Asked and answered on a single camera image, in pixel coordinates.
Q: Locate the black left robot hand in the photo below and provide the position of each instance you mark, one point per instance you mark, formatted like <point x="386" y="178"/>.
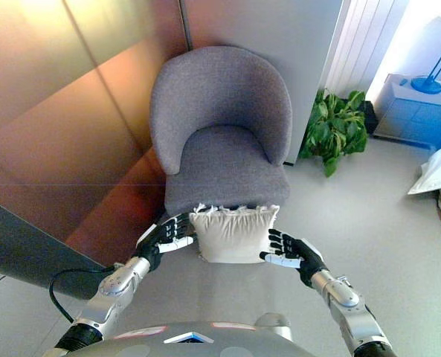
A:
<point x="149" y="251"/>

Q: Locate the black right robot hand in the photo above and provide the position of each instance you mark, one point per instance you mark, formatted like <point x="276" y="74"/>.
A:
<point x="305" y="256"/>

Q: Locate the white tasselled pillow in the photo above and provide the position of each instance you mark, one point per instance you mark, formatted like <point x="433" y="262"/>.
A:
<point x="232" y="238"/>

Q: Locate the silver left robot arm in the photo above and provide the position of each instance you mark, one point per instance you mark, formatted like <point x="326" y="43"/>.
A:
<point x="112" y="286"/>

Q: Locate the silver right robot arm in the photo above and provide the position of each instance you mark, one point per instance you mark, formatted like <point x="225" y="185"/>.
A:
<point x="346" y="301"/>

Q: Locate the grey robot torso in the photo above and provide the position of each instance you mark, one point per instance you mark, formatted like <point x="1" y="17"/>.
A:
<point x="190" y="346"/>

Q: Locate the dark grey board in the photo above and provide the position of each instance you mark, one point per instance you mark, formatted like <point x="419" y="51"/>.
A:
<point x="23" y="245"/>

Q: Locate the green leafy houseplant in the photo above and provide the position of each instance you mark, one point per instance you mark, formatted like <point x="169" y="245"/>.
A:
<point x="331" y="126"/>

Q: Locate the black plant pot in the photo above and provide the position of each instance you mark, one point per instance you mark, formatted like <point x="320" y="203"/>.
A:
<point x="372" y="119"/>

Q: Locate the grey fabric armchair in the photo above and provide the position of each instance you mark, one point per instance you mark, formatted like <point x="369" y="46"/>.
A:
<point x="220" y="93"/>

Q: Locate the white bedside cabinet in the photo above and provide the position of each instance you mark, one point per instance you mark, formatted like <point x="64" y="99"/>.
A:
<point x="413" y="115"/>

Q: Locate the small remote control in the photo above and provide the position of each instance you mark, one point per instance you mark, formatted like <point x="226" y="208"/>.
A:
<point x="403" y="82"/>

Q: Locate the blue floor lamp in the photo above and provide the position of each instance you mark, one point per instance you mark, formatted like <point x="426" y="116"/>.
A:
<point x="426" y="85"/>

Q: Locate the white ribbed curtain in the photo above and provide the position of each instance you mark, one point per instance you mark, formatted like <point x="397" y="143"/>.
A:
<point x="354" y="44"/>

